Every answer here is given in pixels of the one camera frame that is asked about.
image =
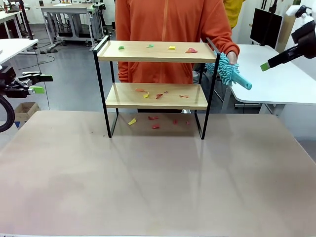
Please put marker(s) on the person in orange hoodie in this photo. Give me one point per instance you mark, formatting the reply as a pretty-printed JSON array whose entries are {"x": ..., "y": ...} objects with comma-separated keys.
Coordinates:
[{"x": 160, "y": 19}]

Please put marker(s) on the yellow paper scrap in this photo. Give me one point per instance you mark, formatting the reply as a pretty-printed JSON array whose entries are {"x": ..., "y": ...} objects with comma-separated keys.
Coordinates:
[
  {"x": 146, "y": 94},
  {"x": 172, "y": 47},
  {"x": 132, "y": 121}
]

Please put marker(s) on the grey floor power strip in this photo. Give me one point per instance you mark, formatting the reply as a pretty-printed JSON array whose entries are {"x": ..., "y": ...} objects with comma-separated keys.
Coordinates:
[{"x": 48, "y": 51}]

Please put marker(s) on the person's right forearm orange sleeve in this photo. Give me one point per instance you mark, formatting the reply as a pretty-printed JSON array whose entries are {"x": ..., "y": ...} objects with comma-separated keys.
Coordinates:
[{"x": 123, "y": 69}]

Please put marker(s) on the grey frame workbench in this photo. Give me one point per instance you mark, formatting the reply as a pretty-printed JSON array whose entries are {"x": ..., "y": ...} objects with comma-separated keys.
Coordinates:
[{"x": 71, "y": 10}]

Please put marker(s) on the white desk dark legs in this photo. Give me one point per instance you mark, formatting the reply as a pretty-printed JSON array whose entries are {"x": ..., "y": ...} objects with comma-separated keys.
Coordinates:
[{"x": 10, "y": 16}]

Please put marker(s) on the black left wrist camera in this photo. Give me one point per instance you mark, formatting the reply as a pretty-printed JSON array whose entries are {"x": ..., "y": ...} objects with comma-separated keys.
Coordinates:
[{"x": 7, "y": 72}]

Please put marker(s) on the orange paper scrap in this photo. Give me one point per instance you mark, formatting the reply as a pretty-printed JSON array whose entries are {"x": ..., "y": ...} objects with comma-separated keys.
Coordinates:
[
  {"x": 139, "y": 90},
  {"x": 183, "y": 96}
]

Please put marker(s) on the person's left forearm orange sleeve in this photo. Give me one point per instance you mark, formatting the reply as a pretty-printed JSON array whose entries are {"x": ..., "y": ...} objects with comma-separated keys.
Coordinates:
[{"x": 230, "y": 47}]

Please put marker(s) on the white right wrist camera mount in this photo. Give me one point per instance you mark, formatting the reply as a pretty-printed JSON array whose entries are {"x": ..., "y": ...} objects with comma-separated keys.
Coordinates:
[{"x": 293, "y": 10}]

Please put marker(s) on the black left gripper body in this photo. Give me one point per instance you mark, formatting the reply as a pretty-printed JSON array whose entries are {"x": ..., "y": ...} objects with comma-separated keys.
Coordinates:
[{"x": 12, "y": 91}]

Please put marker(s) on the teal microfiber duster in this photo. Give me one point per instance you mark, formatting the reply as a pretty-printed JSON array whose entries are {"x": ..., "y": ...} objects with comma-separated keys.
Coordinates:
[{"x": 240, "y": 81}]

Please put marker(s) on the black computer monitor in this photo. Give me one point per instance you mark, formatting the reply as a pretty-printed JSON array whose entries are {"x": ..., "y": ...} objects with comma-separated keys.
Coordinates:
[{"x": 265, "y": 27}]

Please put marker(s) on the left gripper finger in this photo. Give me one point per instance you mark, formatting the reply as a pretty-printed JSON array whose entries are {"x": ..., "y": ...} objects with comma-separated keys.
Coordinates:
[
  {"x": 38, "y": 89},
  {"x": 45, "y": 78}
]

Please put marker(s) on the person in yellow shirt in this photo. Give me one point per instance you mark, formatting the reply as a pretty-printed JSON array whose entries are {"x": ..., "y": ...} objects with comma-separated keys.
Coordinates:
[{"x": 230, "y": 14}]

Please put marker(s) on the black frame wooden shelf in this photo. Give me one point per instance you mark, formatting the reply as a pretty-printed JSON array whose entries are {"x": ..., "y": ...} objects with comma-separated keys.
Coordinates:
[{"x": 128, "y": 99}]

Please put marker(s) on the large orange-red paper scrap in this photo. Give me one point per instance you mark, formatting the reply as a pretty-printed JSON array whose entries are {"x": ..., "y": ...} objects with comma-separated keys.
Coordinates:
[{"x": 191, "y": 50}]

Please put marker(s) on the dark metal post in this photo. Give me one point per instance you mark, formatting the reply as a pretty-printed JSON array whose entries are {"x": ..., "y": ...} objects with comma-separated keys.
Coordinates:
[{"x": 26, "y": 19}]

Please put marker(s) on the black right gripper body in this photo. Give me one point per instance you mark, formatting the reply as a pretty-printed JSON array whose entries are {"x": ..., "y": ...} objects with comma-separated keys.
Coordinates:
[{"x": 307, "y": 42}]

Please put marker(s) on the open cardboard box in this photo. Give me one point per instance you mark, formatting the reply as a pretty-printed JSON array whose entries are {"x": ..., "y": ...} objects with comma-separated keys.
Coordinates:
[{"x": 24, "y": 111}]

